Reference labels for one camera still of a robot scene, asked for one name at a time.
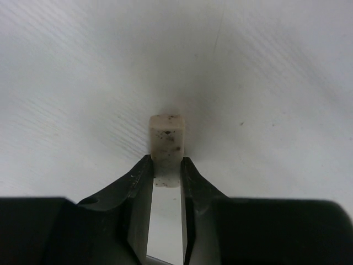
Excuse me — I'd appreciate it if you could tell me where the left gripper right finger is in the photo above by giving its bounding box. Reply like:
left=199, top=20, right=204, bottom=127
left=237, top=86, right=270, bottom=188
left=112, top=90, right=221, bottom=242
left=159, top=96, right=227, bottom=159
left=180, top=157, right=352, bottom=264

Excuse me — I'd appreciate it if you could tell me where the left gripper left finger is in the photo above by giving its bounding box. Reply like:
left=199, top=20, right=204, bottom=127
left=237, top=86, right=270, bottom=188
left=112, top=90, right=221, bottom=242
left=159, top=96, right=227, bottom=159
left=1, top=155, right=153, bottom=264

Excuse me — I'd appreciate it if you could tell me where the long beige eraser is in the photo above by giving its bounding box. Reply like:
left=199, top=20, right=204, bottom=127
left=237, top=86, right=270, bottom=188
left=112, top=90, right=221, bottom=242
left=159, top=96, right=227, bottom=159
left=149, top=114, right=185, bottom=188

